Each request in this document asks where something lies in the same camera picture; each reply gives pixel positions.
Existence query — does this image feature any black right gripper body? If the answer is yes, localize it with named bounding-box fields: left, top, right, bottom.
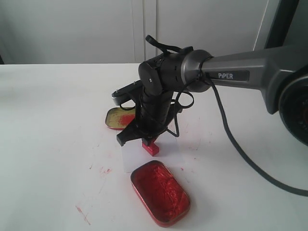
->
left=132, top=87, right=182, bottom=138

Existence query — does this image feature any red rubber stamp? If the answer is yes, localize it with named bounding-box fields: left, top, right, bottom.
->
left=142, top=142, right=160, bottom=156

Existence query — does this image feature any red ink pad tin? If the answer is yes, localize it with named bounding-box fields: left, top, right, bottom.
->
left=130, top=160, right=191, bottom=227

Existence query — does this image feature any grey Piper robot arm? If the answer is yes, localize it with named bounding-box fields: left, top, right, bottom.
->
left=112, top=46, right=308, bottom=145

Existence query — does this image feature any gold tin lid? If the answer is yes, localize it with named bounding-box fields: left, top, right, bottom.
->
left=105, top=107, right=135, bottom=130

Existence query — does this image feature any white paper sheet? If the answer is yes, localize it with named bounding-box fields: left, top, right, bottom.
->
left=121, top=133, right=185, bottom=173

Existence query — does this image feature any white cabinet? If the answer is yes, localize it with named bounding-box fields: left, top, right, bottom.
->
left=0, top=0, right=275, bottom=64

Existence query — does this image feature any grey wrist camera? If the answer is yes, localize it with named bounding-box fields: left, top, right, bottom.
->
left=112, top=80, right=143, bottom=106

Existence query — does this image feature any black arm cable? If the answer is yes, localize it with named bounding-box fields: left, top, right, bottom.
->
left=119, top=35, right=308, bottom=195

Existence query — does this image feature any dark vertical post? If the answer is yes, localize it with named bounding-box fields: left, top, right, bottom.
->
left=264, top=0, right=300, bottom=49

